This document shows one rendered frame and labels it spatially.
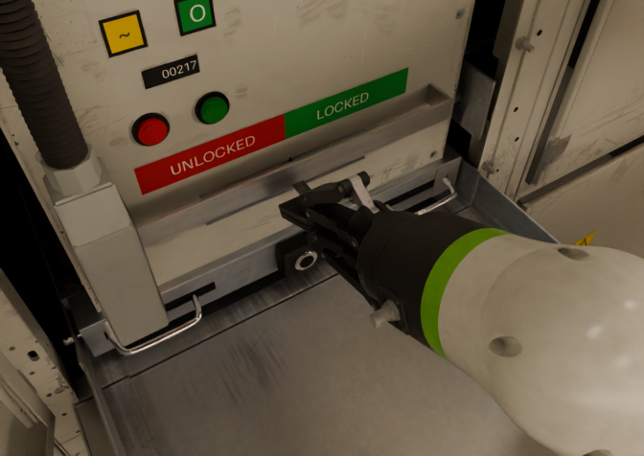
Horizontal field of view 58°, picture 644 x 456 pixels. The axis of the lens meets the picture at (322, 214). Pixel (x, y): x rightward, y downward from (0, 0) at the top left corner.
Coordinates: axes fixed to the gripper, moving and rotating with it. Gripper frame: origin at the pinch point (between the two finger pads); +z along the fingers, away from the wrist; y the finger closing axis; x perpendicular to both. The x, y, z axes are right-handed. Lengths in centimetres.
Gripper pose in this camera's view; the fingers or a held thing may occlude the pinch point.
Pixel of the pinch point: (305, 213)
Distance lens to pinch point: 60.6
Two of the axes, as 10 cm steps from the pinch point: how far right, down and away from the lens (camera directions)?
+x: 8.5, -3.9, 3.5
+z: -4.6, -2.1, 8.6
